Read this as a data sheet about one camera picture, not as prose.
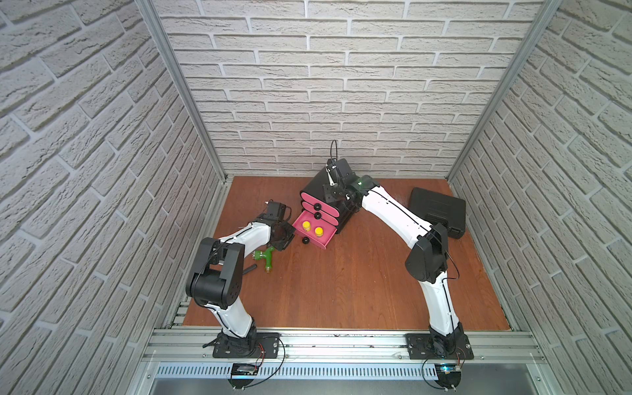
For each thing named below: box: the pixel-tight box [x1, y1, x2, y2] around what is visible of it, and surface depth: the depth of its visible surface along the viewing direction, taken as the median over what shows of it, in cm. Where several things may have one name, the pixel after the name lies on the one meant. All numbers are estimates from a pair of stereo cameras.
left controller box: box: [227, 362, 260, 390], surface depth 71 cm
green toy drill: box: [251, 246, 275, 274], surface depth 92 cm
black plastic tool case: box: [408, 186, 466, 239], surface depth 103 cm
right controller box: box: [434, 363, 462, 390], surface depth 72 cm
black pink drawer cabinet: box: [292, 167, 356, 250], surface depth 97 cm
